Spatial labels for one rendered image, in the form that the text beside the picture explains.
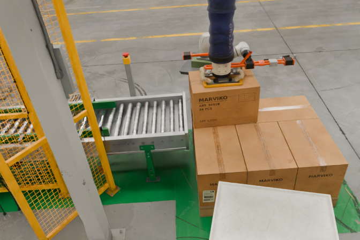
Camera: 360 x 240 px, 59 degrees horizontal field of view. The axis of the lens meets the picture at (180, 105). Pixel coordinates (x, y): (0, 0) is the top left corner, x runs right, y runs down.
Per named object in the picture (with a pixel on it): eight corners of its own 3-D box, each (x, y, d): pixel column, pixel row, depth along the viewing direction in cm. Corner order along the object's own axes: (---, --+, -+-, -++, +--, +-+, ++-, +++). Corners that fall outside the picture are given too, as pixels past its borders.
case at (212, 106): (194, 128, 299) (192, 93, 276) (190, 104, 332) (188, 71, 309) (257, 121, 301) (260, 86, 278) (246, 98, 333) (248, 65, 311)
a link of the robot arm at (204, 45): (196, 52, 355) (195, 34, 342) (208, 46, 364) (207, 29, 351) (206, 57, 345) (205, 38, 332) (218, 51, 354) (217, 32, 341)
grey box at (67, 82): (40, 96, 189) (23, 50, 172) (43, 91, 194) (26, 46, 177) (73, 94, 189) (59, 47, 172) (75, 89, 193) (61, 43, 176)
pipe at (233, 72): (203, 83, 281) (203, 77, 278) (201, 69, 302) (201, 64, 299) (242, 80, 281) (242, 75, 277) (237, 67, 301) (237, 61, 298)
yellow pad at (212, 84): (204, 88, 282) (204, 83, 279) (203, 82, 290) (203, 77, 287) (242, 85, 281) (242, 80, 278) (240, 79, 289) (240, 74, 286)
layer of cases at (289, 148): (199, 206, 275) (197, 174, 252) (192, 133, 356) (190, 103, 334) (338, 196, 272) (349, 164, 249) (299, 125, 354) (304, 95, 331)
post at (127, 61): (136, 132, 388) (122, 58, 331) (137, 128, 394) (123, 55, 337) (142, 131, 388) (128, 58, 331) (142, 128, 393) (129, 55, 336)
